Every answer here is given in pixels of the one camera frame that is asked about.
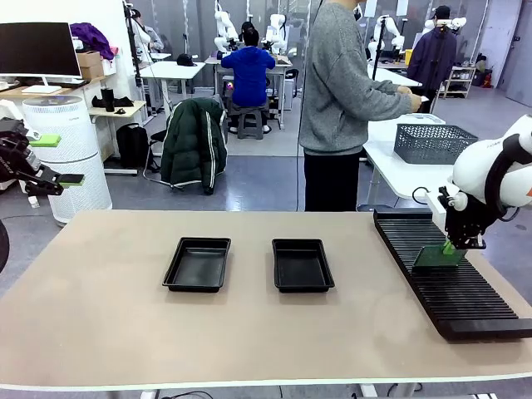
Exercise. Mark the person in grey sweater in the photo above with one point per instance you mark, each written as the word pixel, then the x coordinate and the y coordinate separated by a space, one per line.
pixel 332 104

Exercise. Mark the white keyboard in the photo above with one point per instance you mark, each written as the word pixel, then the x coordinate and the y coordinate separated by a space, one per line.
pixel 41 89

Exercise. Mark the black slotted board rack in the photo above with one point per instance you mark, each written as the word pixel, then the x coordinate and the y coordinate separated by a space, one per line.
pixel 457 291

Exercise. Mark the person's right hand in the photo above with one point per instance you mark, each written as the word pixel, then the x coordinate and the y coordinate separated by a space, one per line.
pixel 415 102

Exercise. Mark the white air purifier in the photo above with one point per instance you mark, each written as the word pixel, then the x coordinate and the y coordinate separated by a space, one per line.
pixel 66 166

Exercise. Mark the black cap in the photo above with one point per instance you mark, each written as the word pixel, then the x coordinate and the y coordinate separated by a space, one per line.
pixel 185 60

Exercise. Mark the brown cardboard box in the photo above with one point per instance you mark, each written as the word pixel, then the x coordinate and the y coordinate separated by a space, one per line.
pixel 89 64

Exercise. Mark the dark green puffer jacket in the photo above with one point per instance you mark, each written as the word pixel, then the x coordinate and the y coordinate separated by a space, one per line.
pixel 191 141

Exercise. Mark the white storage shelf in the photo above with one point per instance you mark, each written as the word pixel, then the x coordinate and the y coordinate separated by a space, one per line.
pixel 459 79

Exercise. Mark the person in dark purple jacket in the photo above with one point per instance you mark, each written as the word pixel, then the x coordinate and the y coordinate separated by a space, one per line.
pixel 432 54

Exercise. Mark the person's left hand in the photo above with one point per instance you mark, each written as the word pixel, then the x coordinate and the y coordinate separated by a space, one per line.
pixel 404 89

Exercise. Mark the small wooden desk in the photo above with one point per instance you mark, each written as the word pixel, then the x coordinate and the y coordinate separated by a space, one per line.
pixel 124 110

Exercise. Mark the green circuit board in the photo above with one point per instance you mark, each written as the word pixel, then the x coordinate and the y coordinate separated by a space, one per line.
pixel 432 258

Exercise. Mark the black ESD tray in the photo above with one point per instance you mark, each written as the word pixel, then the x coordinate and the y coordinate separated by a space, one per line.
pixel 302 266
pixel 197 266

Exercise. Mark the grey workbench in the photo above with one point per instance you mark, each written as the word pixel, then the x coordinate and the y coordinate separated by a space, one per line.
pixel 287 66

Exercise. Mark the white work table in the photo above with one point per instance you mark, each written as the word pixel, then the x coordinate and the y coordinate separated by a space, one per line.
pixel 386 166
pixel 390 77
pixel 170 70

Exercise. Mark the person's left forearm grey sleeve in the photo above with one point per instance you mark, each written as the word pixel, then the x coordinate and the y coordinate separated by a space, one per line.
pixel 382 86

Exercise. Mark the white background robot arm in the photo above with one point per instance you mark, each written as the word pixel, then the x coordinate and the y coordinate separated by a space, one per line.
pixel 275 29
pixel 388 29
pixel 224 29

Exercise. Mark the black tripod stand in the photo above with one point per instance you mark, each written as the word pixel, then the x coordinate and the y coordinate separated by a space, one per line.
pixel 376 50
pixel 133 58

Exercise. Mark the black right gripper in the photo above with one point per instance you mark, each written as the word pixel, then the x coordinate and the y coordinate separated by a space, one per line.
pixel 465 226

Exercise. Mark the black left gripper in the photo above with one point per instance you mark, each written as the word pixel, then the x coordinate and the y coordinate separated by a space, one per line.
pixel 10 166

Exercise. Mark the black tumbler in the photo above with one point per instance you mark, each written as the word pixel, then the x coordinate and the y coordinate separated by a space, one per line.
pixel 109 99

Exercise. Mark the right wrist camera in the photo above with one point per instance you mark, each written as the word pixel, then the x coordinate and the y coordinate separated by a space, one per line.
pixel 436 212

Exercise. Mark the grey mesh basket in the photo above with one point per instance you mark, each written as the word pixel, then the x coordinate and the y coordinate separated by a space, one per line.
pixel 432 143

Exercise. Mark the black backpack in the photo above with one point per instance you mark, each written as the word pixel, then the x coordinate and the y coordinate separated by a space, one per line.
pixel 132 145

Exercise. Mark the person in blue hoodie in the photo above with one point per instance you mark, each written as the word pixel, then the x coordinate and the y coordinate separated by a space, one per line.
pixel 249 75

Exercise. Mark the grey step stool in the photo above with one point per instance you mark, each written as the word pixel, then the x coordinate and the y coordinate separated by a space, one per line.
pixel 250 122

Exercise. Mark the wooden monitor desk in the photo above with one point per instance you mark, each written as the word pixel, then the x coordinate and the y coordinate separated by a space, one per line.
pixel 12 92

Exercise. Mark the purple cloth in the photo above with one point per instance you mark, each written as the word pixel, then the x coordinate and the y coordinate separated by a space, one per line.
pixel 89 37

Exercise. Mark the person in light grey top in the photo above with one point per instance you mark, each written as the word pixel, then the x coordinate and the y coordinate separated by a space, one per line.
pixel 149 35

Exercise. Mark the person's right forearm grey sleeve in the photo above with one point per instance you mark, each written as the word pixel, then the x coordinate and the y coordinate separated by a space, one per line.
pixel 382 109

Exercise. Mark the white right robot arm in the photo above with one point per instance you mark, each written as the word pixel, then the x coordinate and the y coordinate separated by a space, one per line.
pixel 478 166

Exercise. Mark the black cloth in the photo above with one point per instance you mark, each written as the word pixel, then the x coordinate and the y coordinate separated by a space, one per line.
pixel 124 101

